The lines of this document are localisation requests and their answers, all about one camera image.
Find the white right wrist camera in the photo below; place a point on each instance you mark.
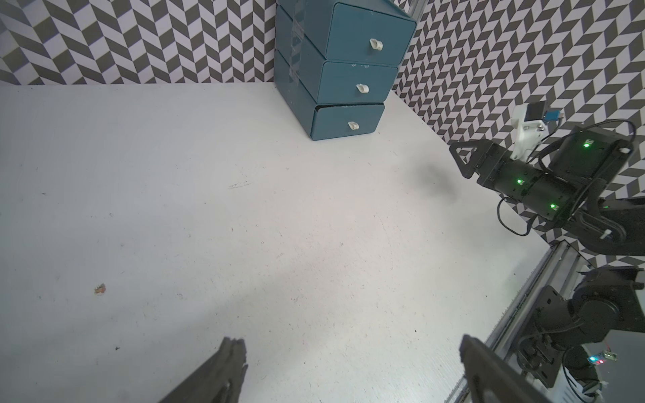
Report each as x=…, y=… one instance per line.
x=534, y=122

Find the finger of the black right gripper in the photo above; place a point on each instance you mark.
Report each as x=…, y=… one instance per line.
x=479, y=145
x=467, y=169

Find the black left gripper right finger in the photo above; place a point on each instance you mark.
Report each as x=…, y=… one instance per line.
x=490, y=379

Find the teal three-drawer cabinet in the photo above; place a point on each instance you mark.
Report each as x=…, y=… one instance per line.
x=336, y=62

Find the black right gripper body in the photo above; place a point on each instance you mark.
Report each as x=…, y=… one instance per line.
x=498, y=172

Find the aluminium front rail frame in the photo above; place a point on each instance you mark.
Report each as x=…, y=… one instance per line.
x=562, y=268

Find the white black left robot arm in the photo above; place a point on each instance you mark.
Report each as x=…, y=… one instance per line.
x=551, y=340

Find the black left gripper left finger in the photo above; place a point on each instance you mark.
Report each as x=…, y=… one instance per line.
x=219, y=379

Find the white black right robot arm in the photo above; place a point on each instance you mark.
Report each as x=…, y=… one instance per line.
x=564, y=188

